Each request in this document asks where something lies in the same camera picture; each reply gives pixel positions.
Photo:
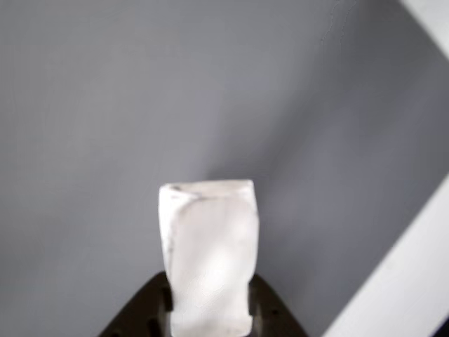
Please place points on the white block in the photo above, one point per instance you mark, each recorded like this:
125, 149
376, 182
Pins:
210, 252

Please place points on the grey table mat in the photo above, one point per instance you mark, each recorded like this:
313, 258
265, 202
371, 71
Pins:
140, 105

